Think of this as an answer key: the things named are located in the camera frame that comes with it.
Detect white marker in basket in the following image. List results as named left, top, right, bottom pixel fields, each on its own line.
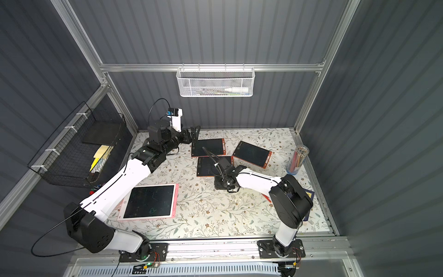
left=223, top=87, right=249, bottom=95

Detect clear tube of colour pencils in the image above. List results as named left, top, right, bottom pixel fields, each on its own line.
left=286, top=145, right=310, bottom=175

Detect pink cup of markers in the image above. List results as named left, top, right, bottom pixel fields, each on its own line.
left=90, top=185, right=103, bottom=195

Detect black notebook in basket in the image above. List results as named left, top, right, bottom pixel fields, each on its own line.
left=81, top=121, right=121, bottom=146

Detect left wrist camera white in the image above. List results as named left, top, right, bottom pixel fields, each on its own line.
left=167, top=108, right=183, bottom=132

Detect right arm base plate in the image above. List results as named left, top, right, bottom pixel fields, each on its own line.
left=257, top=238, right=306, bottom=260

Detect pink white writing tablet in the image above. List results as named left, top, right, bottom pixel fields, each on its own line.
left=117, top=184, right=179, bottom=221

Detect yellow sticky notes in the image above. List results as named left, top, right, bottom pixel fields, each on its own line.
left=90, top=145, right=109, bottom=172

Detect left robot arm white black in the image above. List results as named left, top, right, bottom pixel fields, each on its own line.
left=63, top=121, right=201, bottom=257

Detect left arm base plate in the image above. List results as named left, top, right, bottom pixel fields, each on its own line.
left=119, top=243, right=169, bottom=263

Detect white wire mesh basket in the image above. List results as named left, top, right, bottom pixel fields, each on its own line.
left=176, top=65, right=256, bottom=98

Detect red tablet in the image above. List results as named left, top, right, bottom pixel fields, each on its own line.
left=233, top=141, right=272, bottom=169
left=197, top=156, right=234, bottom=177
left=191, top=138, right=226, bottom=158

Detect black wire wall basket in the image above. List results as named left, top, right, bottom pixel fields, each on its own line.
left=28, top=108, right=133, bottom=189

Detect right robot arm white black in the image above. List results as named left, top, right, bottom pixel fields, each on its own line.
left=213, top=161, right=313, bottom=257

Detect dark blue book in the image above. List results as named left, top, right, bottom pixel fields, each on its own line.
left=303, top=189, right=315, bottom=222

